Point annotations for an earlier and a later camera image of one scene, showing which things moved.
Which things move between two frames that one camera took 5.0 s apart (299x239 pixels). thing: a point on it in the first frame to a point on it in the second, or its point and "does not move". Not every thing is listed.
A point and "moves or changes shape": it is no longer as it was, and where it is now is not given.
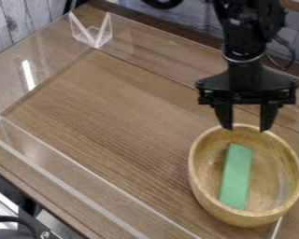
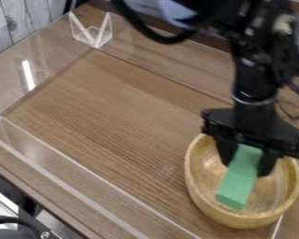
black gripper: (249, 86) to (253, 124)
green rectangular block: (237, 176) moves or changes shape
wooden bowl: (275, 179) does not move
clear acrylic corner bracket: (91, 35) does not move
